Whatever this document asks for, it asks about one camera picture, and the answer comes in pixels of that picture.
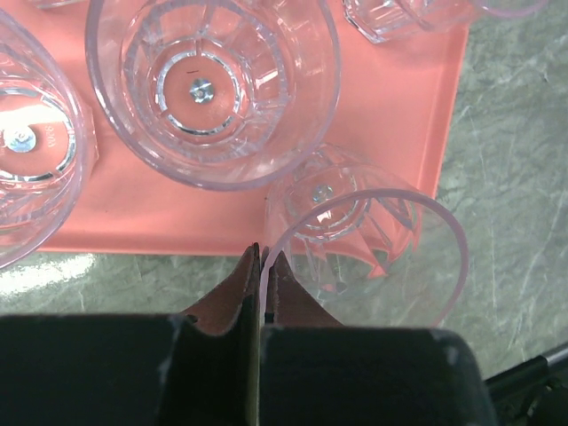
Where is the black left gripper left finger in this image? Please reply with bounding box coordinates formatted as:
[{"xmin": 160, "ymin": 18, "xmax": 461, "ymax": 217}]
[{"xmin": 1, "ymin": 245, "xmax": 260, "ymax": 425}]

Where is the pink plastic tray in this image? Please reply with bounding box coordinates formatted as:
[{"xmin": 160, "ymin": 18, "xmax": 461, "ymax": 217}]
[{"xmin": 1, "ymin": 1, "xmax": 468, "ymax": 256}]

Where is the clear glass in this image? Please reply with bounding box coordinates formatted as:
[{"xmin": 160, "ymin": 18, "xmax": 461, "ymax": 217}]
[
  {"xmin": 85, "ymin": 1, "xmax": 341, "ymax": 191},
  {"xmin": 1, "ymin": 11, "xmax": 98, "ymax": 267},
  {"xmin": 260, "ymin": 145, "xmax": 469, "ymax": 327},
  {"xmin": 342, "ymin": 0, "xmax": 547, "ymax": 44}
]

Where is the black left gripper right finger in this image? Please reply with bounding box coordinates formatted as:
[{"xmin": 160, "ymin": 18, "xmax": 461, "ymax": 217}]
[{"xmin": 260, "ymin": 255, "xmax": 497, "ymax": 425}]

